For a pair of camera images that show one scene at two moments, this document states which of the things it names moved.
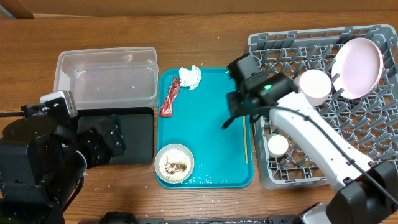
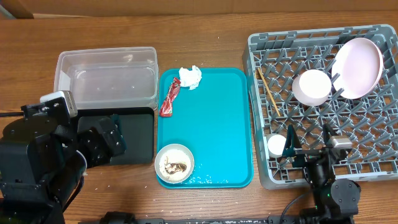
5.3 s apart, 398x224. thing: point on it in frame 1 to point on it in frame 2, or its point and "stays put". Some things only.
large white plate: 357,68 stays put
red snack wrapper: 166,110 stays put
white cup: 277,145 stays put
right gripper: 237,111 to 292,147
